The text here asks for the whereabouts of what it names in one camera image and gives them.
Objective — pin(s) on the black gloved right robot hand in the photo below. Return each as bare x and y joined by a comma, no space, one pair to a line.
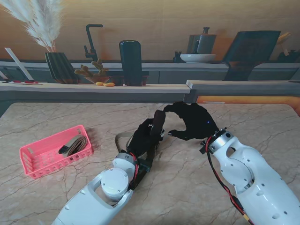
197,122

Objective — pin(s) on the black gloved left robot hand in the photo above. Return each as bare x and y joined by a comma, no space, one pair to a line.
143,138

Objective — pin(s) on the olive canvas belt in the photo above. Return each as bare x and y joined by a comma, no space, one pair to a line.
116,140

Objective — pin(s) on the beige woven belt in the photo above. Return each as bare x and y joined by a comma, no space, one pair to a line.
77,145

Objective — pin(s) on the pink plastic storage basket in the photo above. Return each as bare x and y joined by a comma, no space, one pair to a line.
39,161

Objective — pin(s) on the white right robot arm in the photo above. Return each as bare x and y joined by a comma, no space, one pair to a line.
248,178

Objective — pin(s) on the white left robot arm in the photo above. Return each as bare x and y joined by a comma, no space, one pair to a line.
98,194

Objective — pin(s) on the grey kitchen counter wood top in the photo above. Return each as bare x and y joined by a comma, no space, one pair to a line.
140,93

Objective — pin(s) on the orange citrus fruit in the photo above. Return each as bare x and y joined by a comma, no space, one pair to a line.
99,83
109,84

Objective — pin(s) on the white ceramic bowl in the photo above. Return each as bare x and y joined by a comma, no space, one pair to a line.
198,57

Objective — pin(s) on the dark low tray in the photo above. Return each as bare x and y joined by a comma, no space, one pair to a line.
145,73

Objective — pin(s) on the small black cup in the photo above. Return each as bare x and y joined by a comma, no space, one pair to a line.
177,57

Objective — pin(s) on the tall black cylinder container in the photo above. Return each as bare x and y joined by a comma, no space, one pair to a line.
130,63

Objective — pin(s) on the grey ceramic jug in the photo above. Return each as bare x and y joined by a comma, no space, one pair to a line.
206,43

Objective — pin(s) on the cactus plant in bowl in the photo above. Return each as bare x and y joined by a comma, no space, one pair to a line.
100,69

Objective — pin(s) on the dark tilted panel stand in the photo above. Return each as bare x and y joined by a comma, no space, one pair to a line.
248,54

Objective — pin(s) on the dark ribbed vase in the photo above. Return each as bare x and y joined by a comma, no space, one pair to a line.
59,68

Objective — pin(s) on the black kitchen faucet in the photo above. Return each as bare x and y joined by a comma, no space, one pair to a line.
90,39

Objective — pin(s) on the yellow wooden spatula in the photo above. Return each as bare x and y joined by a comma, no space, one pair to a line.
283,37

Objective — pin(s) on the plate with red food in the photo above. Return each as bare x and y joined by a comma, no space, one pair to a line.
25,82

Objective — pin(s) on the white leaning board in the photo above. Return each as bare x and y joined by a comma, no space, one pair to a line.
18,63

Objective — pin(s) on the white pampas grass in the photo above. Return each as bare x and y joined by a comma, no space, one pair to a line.
44,25

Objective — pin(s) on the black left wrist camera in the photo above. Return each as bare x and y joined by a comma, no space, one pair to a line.
144,166

